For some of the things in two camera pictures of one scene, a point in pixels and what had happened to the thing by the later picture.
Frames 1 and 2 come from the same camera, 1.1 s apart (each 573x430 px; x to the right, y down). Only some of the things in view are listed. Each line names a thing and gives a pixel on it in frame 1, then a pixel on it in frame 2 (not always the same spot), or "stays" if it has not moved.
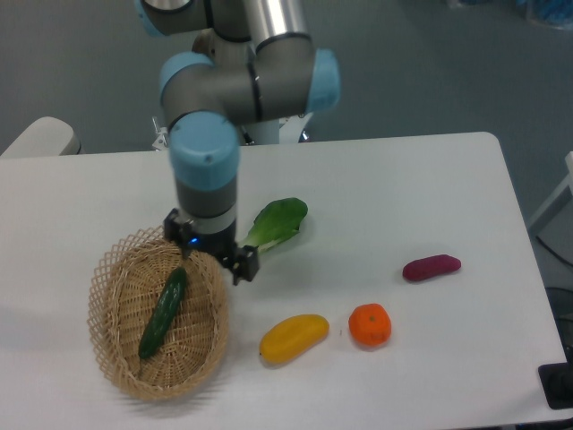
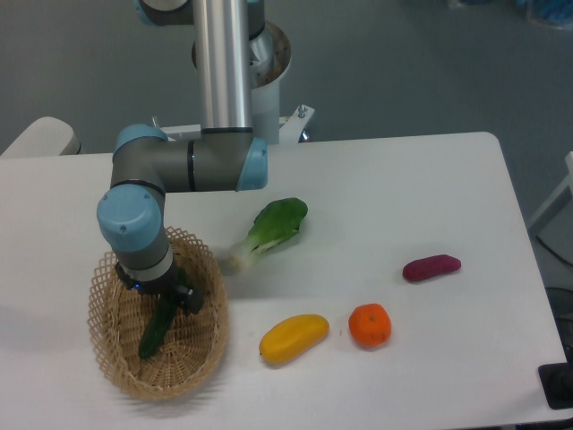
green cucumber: (164, 314) stays
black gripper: (245, 264) -> (189, 299)
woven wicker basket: (126, 285) stays
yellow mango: (292, 336) stays
